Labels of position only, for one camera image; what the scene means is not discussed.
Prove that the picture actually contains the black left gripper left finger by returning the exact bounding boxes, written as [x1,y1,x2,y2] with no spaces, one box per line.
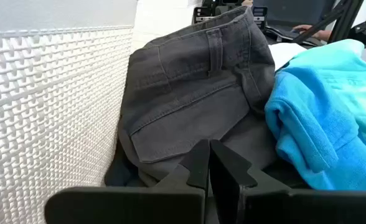
[44,139,210,224]

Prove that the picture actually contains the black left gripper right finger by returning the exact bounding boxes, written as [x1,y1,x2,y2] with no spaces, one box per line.
[210,139,366,224]

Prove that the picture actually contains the dark grey trousers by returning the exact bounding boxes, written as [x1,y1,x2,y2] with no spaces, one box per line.
[104,5,279,187]

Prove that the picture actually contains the turquoise blue shirt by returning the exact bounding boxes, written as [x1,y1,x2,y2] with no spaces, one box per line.
[264,39,366,191]

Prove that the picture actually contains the dark grey screen panel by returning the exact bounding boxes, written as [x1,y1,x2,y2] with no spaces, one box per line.
[253,0,338,27]

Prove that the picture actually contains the person's hand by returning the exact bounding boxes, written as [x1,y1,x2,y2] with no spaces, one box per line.
[291,24,332,42]

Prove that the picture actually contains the white perforated plastic basket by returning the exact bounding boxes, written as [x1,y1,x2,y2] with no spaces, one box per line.
[0,0,139,224]

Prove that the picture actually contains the black aluminium table frame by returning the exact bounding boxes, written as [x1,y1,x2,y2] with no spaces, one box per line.
[291,0,365,45]

